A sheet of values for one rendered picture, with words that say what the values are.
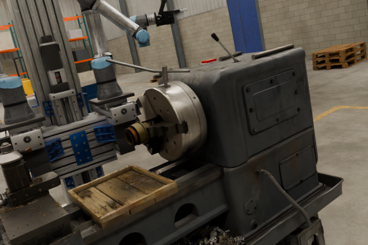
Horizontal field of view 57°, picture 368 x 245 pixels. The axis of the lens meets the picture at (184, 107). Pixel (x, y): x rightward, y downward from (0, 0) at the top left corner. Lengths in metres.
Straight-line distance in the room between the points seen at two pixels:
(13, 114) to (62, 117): 0.28
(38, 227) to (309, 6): 11.99
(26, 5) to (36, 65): 0.33
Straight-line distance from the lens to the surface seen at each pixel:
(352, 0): 11.87
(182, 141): 1.29
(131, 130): 1.31
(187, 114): 1.28
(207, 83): 1.33
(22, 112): 1.91
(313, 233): 1.80
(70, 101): 2.06
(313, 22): 12.56
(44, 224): 1.10
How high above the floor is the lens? 1.40
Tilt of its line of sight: 11 degrees down
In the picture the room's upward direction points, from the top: 12 degrees counter-clockwise
